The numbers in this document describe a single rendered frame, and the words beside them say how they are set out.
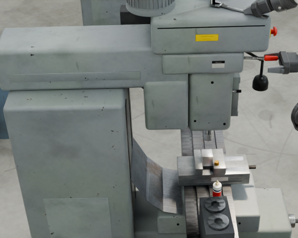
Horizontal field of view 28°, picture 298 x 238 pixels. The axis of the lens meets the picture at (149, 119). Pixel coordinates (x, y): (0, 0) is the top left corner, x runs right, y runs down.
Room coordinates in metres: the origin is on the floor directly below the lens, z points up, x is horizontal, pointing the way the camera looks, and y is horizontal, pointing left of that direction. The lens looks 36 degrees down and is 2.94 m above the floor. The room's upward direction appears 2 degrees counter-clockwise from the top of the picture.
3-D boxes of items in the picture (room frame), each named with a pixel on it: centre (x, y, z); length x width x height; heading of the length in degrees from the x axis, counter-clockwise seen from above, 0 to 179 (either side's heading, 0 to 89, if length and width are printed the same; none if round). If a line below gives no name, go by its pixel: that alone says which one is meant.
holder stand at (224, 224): (1.77, -0.27, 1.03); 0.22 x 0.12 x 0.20; 1
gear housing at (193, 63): (2.20, -0.23, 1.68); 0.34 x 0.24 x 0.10; 88
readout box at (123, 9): (2.54, 0.01, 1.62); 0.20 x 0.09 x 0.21; 88
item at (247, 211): (2.19, -0.28, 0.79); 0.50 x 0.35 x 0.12; 88
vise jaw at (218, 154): (2.23, -0.33, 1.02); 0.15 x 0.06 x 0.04; 179
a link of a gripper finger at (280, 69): (1.98, -0.51, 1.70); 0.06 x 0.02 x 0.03; 88
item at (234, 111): (2.19, -0.39, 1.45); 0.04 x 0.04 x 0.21; 88
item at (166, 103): (2.20, -0.08, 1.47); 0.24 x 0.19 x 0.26; 178
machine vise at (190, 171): (2.23, -0.31, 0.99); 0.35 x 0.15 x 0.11; 89
